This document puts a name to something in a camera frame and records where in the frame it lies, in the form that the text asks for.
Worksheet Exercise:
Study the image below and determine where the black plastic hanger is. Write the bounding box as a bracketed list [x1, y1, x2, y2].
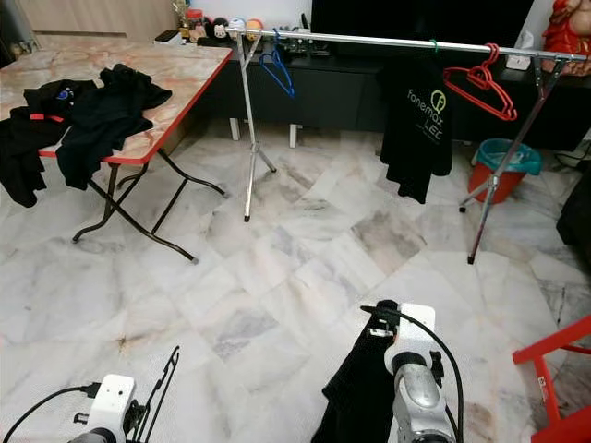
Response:
[132, 346, 181, 443]

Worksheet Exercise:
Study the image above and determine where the black printed t-shirt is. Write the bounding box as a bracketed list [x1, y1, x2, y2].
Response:
[309, 309, 398, 443]
[379, 55, 458, 204]

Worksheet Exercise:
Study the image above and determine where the blue plastic hanger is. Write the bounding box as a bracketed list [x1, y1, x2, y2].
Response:
[259, 46, 296, 100]

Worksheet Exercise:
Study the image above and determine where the red plastic hanger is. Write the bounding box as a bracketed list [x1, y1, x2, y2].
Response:
[443, 43, 518, 122]
[445, 45, 516, 119]

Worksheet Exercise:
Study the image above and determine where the black garment red stripe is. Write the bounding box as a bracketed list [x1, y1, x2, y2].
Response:
[0, 78, 98, 209]

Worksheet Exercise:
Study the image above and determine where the light wooden cabinet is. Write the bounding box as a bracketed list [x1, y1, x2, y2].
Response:
[18, 0, 181, 42]

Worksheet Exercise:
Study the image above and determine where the red lid glass jar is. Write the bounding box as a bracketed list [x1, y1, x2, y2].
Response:
[185, 7, 206, 42]

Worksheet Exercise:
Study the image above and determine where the black tv console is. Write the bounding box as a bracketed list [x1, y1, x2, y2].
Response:
[152, 35, 591, 153]

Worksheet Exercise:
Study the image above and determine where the silver metal clothes rack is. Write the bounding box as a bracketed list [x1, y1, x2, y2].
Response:
[226, 26, 591, 266]

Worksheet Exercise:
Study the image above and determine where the black television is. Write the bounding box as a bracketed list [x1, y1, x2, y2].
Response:
[309, 0, 537, 47]

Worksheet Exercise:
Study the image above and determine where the red bucket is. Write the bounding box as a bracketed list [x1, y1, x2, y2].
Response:
[471, 157, 527, 206]

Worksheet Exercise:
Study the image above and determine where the red gold buddha statue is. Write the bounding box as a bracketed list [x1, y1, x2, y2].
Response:
[543, 0, 591, 61]

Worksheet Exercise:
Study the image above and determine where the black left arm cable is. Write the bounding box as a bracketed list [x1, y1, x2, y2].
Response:
[5, 383, 104, 443]

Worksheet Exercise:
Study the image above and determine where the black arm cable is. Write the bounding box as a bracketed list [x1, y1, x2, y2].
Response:
[5, 383, 104, 443]
[360, 303, 465, 443]

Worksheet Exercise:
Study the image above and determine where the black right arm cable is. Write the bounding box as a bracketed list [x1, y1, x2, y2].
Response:
[360, 303, 465, 443]

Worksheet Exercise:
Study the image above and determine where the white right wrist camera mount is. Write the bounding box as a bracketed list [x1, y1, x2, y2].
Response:
[383, 303, 437, 375]

